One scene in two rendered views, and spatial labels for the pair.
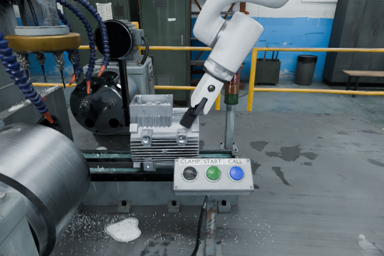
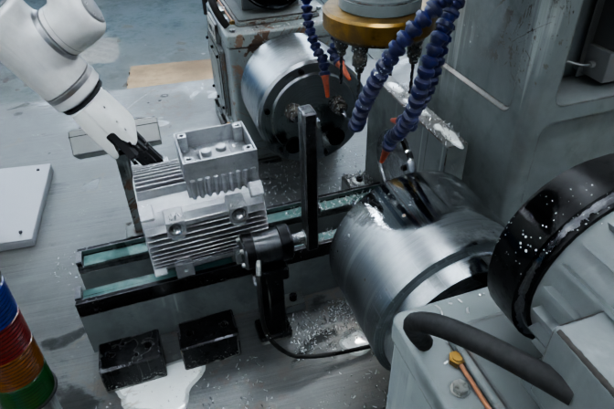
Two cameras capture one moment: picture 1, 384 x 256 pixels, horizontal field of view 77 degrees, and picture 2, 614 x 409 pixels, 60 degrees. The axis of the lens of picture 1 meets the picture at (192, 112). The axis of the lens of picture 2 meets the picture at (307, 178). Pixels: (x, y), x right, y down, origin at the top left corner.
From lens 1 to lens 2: 147 cm
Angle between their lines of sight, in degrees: 120
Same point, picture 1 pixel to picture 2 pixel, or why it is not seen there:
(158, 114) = (196, 143)
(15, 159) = (269, 48)
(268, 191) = not seen: hidden behind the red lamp
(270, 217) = (47, 288)
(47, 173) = (253, 69)
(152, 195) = not seen: hidden behind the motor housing
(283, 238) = (42, 265)
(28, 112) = (388, 102)
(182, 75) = not seen: outside the picture
